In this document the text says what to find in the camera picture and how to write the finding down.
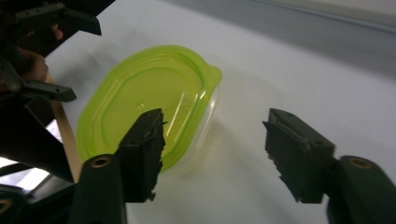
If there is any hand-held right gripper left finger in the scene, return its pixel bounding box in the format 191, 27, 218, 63
115, 107, 166, 203

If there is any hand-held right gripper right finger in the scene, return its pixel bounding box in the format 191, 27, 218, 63
262, 107, 338, 204

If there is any green lidded plastic container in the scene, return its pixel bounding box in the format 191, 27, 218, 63
75, 44, 223, 173

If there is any wooden table board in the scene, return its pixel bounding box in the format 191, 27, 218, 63
46, 72, 84, 185

